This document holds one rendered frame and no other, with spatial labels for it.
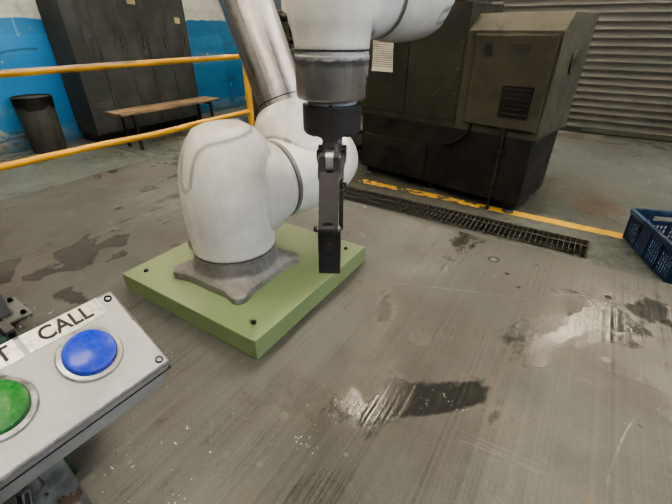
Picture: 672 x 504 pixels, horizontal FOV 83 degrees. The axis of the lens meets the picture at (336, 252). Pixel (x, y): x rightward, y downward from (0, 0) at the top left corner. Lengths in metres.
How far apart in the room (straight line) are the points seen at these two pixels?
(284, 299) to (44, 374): 0.44
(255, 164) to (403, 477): 0.48
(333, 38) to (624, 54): 6.01
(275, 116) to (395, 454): 0.59
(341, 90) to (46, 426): 0.40
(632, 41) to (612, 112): 0.82
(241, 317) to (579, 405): 0.51
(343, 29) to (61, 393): 0.40
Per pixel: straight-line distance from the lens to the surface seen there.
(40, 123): 5.50
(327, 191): 0.46
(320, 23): 0.46
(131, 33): 5.96
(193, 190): 0.64
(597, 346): 0.76
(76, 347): 0.29
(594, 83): 6.41
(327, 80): 0.47
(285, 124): 0.75
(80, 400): 0.29
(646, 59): 6.41
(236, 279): 0.69
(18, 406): 0.28
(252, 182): 0.63
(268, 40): 0.82
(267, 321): 0.63
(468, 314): 0.73
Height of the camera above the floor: 1.25
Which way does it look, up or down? 31 degrees down
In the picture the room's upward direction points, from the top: straight up
